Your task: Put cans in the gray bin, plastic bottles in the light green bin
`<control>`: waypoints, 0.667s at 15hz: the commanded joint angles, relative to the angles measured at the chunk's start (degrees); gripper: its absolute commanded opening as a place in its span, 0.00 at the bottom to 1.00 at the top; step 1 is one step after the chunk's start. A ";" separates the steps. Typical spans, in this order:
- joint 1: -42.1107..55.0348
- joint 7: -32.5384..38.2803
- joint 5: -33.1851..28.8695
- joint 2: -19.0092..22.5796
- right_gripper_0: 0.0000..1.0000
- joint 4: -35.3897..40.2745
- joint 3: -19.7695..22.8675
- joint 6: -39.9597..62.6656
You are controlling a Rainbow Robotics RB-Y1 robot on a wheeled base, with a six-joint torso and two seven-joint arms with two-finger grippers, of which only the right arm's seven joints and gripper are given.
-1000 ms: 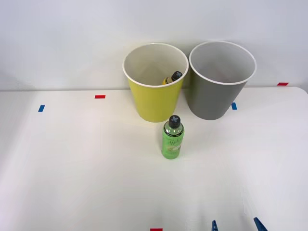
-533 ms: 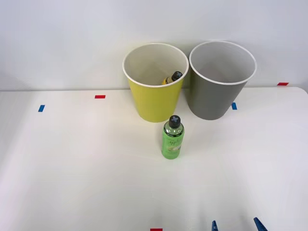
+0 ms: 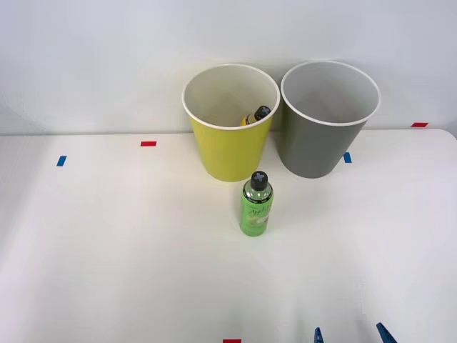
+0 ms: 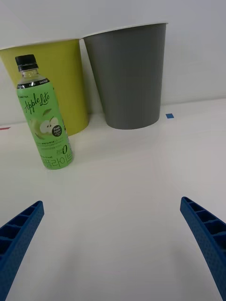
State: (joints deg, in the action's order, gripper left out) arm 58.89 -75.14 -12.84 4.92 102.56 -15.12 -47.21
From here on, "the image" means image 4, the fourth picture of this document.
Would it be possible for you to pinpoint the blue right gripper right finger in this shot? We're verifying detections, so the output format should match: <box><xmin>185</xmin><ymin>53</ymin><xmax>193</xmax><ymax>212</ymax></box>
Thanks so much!
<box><xmin>179</xmin><ymin>196</ymin><xmax>226</xmax><ymax>301</ymax></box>

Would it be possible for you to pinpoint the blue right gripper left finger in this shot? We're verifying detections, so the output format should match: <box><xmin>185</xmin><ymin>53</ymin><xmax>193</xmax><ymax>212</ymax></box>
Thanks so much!
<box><xmin>0</xmin><ymin>200</ymin><xmax>45</xmax><ymax>301</ymax></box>

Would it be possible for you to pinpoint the grey plastic bin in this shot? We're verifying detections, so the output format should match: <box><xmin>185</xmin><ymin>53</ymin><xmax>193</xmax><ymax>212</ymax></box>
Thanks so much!
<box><xmin>81</xmin><ymin>22</ymin><xmax>169</xmax><ymax>130</ymax></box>

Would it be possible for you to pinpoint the yellow-green plastic bin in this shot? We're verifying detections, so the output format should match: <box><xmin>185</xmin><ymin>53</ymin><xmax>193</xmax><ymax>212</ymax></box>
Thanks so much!
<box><xmin>0</xmin><ymin>39</ymin><xmax>90</xmax><ymax>137</ymax></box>

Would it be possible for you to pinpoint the green label plastic bottle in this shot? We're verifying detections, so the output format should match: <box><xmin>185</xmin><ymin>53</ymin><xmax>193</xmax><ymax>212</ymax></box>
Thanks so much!
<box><xmin>15</xmin><ymin>54</ymin><xmax>74</xmax><ymax>171</ymax></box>

